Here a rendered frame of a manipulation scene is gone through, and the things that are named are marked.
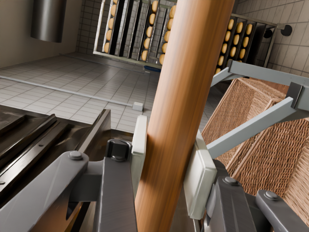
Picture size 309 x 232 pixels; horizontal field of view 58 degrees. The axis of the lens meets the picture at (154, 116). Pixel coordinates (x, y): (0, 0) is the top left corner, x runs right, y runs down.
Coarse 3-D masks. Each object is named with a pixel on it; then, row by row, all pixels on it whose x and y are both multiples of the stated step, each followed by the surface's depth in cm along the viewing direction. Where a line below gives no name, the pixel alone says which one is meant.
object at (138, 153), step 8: (144, 120) 19; (136, 128) 17; (144, 128) 17; (136, 136) 16; (144, 136) 16; (136, 144) 14; (144, 144) 15; (136, 152) 14; (144, 152) 14; (136, 160) 14; (136, 168) 14; (136, 176) 14; (136, 184) 14; (136, 192) 14
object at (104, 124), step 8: (104, 112) 158; (104, 120) 147; (96, 128) 132; (104, 128) 148; (88, 136) 121; (96, 136) 127; (104, 136) 149; (88, 144) 113; (96, 144) 128; (104, 144) 149; (88, 152) 113; (96, 152) 129; (104, 152) 150; (96, 160) 129; (80, 208) 104; (72, 224) 94
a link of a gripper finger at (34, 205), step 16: (64, 160) 12; (80, 160) 12; (48, 176) 10; (64, 176) 11; (80, 176) 12; (32, 192) 9; (48, 192) 9; (64, 192) 10; (16, 208) 8; (32, 208) 8; (48, 208) 9; (64, 208) 10; (0, 224) 8; (16, 224) 8; (32, 224) 8; (48, 224) 9; (64, 224) 11
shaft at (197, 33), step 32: (192, 0) 14; (224, 0) 14; (192, 32) 14; (224, 32) 15; (192, 64) 15; (160, 96) 16; (192, 96) 15; (160, 128) 16; (192, 128) 16; (160, 160) 16; (160, 192) 17; (160, 224) 17
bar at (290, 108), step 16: (240, 64) 95; (224, 80) 98; (272, 80) 96; (288, 80) 96; (304, 80) 96; (288, 96) 52; (304, 96) 49; (272, 112) 51; (288, 112) 51; (304, 112) 52; (240, 128) 52; (256, 128) 52; (208, 144) 55; (224, 144) 53
